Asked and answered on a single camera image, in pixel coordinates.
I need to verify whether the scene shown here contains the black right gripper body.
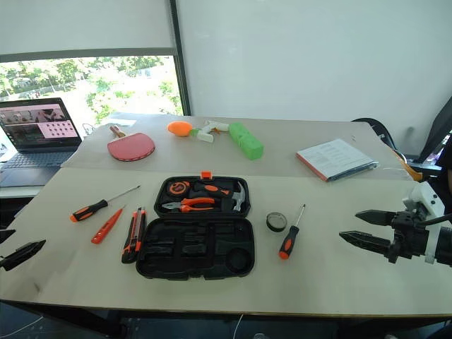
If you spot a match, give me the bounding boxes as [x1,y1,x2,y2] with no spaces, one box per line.
[387,209,431,264]

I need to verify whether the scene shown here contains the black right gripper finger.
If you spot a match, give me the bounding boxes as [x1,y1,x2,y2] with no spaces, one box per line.
[355,209,394,227]
[338,230,393,254]

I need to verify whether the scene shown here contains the long flathead screwdriver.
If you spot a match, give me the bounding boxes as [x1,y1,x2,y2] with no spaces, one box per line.
[69,184,141,223]

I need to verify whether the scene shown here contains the short phillips screwdriver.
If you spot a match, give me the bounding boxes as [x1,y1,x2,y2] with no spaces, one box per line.
[278,203,307,260]

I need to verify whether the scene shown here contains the orange voltage tester pen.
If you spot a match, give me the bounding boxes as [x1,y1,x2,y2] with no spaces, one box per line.
[90,204,126,245]

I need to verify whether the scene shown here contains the black electrical tape roll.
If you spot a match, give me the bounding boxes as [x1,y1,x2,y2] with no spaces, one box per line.
[265,211,289,233]

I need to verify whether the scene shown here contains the black orange utility knife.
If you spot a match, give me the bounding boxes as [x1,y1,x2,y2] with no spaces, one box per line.
[121,207,148,265]

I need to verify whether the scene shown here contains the black plastic tool case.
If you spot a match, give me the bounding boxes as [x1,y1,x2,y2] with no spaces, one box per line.
[135,170,256,282]

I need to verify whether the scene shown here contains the white booklet in plastic sleeve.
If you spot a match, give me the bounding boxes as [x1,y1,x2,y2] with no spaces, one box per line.
[295,138,379,183]

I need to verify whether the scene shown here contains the black office chair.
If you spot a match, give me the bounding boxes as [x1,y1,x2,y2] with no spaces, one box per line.
[350,95,452,183]

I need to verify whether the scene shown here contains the dark open laptop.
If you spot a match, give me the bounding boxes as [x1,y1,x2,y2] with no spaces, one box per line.
[0,97,83,188]

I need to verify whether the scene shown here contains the green rectangular block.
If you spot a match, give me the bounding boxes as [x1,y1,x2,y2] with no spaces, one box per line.
[228,121,265,161]

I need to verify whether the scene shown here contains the red table tennis paddle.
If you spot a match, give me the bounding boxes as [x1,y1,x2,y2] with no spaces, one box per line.
[107,125,156,163]

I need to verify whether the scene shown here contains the orange black tape measure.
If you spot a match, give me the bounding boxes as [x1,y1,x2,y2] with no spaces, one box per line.
[167,179,191,196]

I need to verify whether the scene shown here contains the white glue gun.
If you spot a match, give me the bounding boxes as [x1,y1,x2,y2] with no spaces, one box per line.
[196,120,230,143]

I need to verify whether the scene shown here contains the orange plush carrot toy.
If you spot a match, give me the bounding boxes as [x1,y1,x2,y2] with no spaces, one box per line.
[167,121,199,138]

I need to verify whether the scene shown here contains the white roller blind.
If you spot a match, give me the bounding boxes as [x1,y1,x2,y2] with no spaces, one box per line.
[0,0,177,57]

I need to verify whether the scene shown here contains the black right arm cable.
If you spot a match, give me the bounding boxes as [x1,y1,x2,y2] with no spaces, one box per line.
[422,213,452,227]

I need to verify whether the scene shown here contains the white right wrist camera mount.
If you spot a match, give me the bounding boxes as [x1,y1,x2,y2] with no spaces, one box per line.
[402,181,444,264]

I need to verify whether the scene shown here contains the claw hammer orange black handle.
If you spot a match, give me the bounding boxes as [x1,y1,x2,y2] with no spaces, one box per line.
[193,181,247,213]

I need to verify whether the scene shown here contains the orange handled pliers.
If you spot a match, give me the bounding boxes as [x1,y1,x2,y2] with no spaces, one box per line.
[161,197,216,213]

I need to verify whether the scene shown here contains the black window frame post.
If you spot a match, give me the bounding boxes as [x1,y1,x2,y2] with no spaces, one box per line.
[167,0,192,117]

